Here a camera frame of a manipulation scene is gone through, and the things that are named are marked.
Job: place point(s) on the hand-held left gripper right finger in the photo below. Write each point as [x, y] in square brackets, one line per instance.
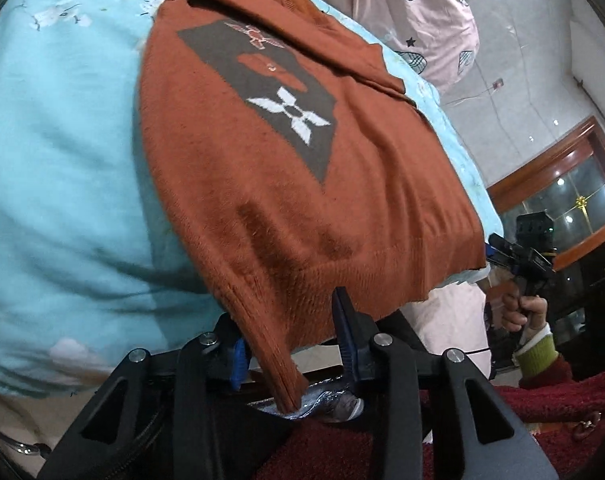
[346, 345]

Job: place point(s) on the person's right forearm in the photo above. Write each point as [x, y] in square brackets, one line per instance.
[539, 357]

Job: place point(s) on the person's red fuzzy clothing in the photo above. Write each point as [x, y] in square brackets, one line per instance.
[532, 435]

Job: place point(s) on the pale pink bed skirt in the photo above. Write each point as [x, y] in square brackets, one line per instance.
[452, 320]

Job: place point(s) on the pink heart print quilt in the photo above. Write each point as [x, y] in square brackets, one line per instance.
[407, 15]

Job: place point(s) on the orange knit sweater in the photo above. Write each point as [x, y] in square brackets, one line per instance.
[292, 180]

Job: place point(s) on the silver grey shoe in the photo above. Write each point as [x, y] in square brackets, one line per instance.
[327, 404]

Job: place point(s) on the wooden glass door cabinet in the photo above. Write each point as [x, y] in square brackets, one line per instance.
[567, 180]

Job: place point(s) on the person's right hand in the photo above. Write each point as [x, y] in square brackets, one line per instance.
[519, 312]

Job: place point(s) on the light blue floral bed sheet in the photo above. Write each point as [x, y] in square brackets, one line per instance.
[57, 170]

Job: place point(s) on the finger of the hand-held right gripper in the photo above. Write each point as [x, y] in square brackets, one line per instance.
[496, 249]

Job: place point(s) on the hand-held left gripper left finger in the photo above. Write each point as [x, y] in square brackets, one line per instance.
[237, 362]

